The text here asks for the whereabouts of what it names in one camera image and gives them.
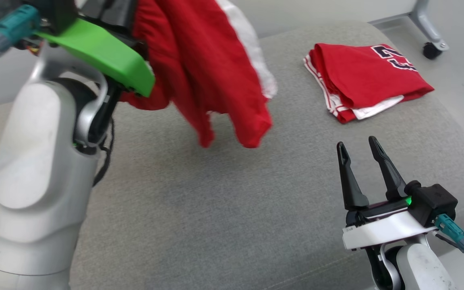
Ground thin black cable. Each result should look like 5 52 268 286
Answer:
93 116 115 188

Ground black castor wheel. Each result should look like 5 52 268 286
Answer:
423 41 438 60

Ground left teal plug black cable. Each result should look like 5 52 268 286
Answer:
0 5 41 198

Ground red jersey with white trim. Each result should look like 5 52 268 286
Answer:
304 43 435 124

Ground right teal plug black cable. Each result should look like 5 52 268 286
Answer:
433 214 464 290

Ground teal plug black cable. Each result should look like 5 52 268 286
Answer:
433 214 464 290
0 5 41 198

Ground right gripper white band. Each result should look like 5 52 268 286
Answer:
337 136 438 250

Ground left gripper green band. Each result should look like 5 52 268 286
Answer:
35 0 156 98

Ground grey metal table leg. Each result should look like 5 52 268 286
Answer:
368 0 450 51

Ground grey fabric sofa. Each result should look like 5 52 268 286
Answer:
0 21 464 290

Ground red shorts with white stripe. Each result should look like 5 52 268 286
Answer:
119 0 278 149

